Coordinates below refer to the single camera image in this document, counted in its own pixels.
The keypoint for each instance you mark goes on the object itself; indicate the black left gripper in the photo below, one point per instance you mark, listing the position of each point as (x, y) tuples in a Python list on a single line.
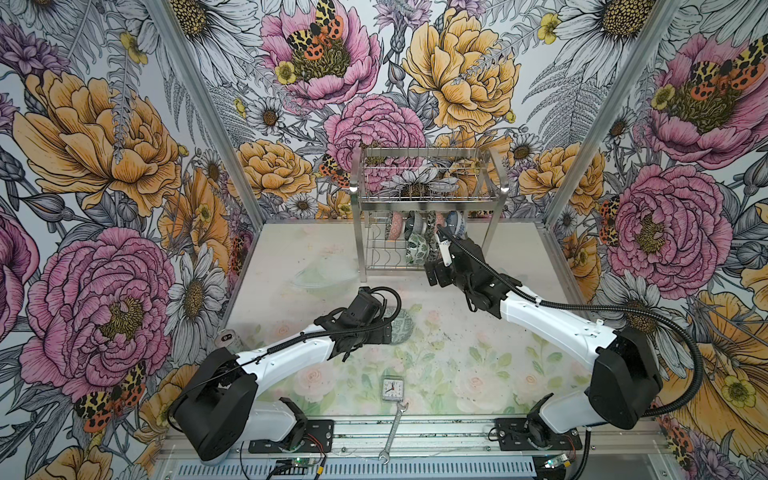
[(380, 335)]

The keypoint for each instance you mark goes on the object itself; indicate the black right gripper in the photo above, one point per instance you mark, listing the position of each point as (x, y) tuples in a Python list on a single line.
[(440, 268)]

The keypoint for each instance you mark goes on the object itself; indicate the blue floral bowl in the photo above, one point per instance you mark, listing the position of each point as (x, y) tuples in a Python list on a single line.
[(456, 224)]

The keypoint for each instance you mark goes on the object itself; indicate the green leaf pattern bowl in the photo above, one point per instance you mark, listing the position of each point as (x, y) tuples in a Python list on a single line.
[(417, 250)]

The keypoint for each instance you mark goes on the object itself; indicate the dark blue petal bowl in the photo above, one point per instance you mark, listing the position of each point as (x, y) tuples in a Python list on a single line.
[(414, 224)]

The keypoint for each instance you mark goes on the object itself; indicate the black leaf pink-outside bowl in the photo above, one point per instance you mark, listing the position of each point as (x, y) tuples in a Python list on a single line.
[(395, 226)]

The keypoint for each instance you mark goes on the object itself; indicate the black leaf pattern bowl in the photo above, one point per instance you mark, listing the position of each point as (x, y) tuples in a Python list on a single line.
[(434, 219)]

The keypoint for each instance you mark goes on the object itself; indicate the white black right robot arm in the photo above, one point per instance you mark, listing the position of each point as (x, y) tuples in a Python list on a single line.
[(624, 373)]

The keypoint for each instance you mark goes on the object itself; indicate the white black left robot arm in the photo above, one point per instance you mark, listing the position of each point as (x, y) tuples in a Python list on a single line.
[(220, 407)]

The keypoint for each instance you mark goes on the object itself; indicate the silver metal dish rack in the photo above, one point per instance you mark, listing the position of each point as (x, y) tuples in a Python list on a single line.
[(404, 179)]

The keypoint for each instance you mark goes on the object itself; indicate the green patterned upturned bowl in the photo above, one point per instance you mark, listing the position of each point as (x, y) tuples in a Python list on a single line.
[(402, 327)]

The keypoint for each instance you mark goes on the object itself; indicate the small square white clock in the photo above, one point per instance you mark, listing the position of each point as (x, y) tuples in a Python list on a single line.
[(392, 389)]

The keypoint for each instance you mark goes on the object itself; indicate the silver metal wrench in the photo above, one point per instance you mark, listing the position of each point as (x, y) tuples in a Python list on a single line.
[(385, 454)]

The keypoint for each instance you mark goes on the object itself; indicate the silver grey can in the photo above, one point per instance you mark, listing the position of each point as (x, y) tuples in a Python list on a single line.
[(230, 340)]

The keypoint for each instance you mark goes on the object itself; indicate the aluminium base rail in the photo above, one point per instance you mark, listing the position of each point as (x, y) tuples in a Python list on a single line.
[(438, 447)]

